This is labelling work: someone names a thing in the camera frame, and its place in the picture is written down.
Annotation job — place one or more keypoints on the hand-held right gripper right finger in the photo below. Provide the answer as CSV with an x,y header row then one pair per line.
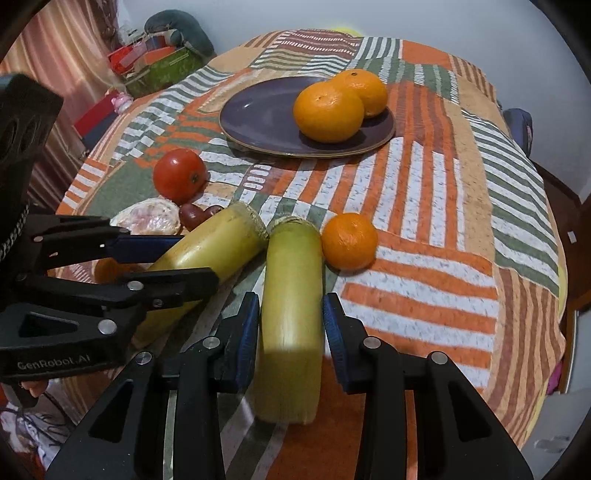
x,y
334,341

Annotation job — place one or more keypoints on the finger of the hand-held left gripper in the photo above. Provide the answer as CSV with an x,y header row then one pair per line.
x,y
147,249
175,286

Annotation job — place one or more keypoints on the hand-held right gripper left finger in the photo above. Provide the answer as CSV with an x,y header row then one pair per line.
x,y
247,341

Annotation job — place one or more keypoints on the yellow-green sugarcane piece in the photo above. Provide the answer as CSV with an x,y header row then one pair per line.
x,y
291,300
207,249

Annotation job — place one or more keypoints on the person's left hand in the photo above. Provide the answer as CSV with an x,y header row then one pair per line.
x,y
33,388

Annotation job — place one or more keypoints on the small mandarin orange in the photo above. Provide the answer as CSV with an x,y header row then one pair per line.
x,y
349,242
108,272

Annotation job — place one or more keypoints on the dark red jujube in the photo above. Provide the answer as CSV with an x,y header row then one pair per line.
x,y
189,216
212,211

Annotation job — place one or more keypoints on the flat red box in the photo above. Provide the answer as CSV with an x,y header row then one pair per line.
x,y
94,119

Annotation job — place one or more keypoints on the pink striped curtain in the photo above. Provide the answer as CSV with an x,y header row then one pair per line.
x,y
60,50

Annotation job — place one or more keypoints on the red tomato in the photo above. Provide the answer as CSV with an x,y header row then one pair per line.
x,y
178,175

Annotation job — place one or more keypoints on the pink plastic toy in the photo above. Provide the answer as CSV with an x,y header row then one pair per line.
x,y
119,101

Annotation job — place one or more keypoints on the red open box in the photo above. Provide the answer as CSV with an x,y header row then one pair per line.
x,y
134,55

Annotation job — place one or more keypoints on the green patterned box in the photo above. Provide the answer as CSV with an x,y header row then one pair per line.
x,y
161,74

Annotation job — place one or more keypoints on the striped patchwork tablecloth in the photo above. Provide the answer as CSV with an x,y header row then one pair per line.
x,y
415,207

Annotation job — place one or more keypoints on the purple ceramic plate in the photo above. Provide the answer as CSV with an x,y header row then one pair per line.
x,y
258,115

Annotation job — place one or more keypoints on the grey-green stuffed cushion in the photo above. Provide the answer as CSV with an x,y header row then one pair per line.
x,y
194,37

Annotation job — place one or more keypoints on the white printed cloth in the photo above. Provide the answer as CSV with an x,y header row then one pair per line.
x,y
32,429

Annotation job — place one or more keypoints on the large orange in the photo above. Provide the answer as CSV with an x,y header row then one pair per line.
x,y
328,113
371,92

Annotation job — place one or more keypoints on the dark blue chair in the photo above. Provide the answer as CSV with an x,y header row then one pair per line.
x,y
519,129

